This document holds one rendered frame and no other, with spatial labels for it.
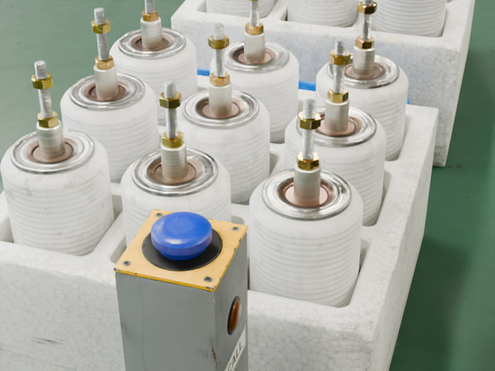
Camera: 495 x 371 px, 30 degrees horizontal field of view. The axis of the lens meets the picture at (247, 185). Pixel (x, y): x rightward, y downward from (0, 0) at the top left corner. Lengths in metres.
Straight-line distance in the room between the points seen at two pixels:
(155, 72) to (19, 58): 0.65
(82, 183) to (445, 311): 0.45
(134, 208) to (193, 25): 0.53
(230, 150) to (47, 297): 0.22
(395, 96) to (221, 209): 0.25
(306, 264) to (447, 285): 0.36
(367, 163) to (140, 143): 0.23
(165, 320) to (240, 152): 0.30
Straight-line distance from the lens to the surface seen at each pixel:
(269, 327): 0.77
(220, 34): 0.86
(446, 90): 1.24
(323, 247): 0.75
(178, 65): 1.01
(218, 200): 0.79
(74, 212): 0.83
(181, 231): 0.60
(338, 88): 0.85
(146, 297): 0.61
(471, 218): 1.20
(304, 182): 0.76
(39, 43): 1.67
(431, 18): 1.25
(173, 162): 0.79
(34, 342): 0.90
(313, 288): 0.78
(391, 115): 0.96
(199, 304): 0.59
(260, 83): 0.96
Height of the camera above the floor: 0.69
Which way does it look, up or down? 34 degrees down
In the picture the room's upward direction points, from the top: straight up
